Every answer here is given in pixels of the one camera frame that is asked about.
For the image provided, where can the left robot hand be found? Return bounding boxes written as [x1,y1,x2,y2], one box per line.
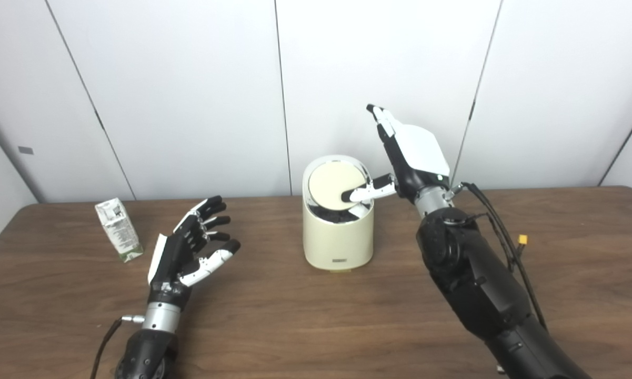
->
[147,196,241,307]

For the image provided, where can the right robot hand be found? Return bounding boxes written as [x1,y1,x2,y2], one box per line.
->
[341,104,450,206]

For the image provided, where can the white green milk carton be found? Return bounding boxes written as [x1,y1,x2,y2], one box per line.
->
[95,198,144,263]

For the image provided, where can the round cream bin lid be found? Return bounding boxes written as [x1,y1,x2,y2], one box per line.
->
[308,163,367,210]

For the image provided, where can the cream-colored bin body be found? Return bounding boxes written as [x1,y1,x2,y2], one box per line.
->
[302,155,375,272]

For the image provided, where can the black bin liner bag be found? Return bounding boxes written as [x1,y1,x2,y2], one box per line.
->
[308,203,373,224]

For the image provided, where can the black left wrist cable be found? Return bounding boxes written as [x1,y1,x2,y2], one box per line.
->
[89,314,145,379]

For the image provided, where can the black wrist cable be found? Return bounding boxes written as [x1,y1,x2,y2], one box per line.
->
[450,182,548,332]
[89,314,145,379]

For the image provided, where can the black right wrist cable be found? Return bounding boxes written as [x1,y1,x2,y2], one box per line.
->
[450,182,548,332]

